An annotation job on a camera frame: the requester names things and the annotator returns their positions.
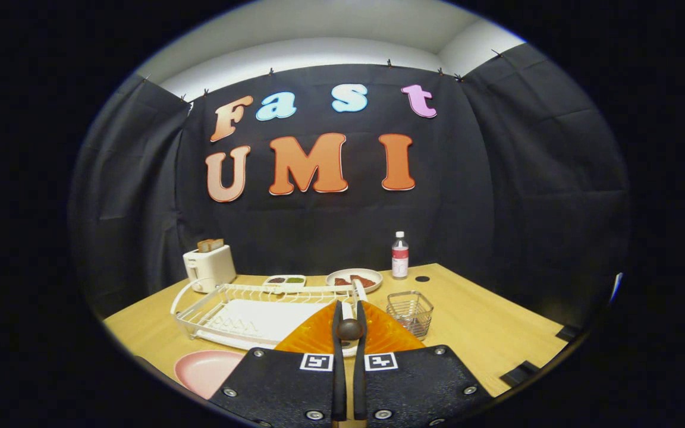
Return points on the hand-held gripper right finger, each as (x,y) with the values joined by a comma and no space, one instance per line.
(359,380)

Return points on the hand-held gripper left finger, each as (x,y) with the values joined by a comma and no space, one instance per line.
(338,380)

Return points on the pink plate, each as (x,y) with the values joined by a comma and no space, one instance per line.
(206,371)

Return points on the round white food plate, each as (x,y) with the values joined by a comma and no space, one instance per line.
(379,279)

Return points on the white two-compartment sauce dish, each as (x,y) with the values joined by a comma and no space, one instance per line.
(285,287)

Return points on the white drip tray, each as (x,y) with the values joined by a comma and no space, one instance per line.
(271,315)

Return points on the red food slices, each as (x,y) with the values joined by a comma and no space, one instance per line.
(354,280)

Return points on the red label water bottle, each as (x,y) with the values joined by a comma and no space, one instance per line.
(400,258)

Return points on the white toaster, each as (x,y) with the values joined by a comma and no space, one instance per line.
(209,267)

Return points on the toast slice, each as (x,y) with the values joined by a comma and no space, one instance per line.
(203,245)
(217,243)

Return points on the black backdrop cloth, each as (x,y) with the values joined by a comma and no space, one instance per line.
(497,178)

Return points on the black table bracket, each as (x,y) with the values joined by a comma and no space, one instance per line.
(567,333)
(519,373)

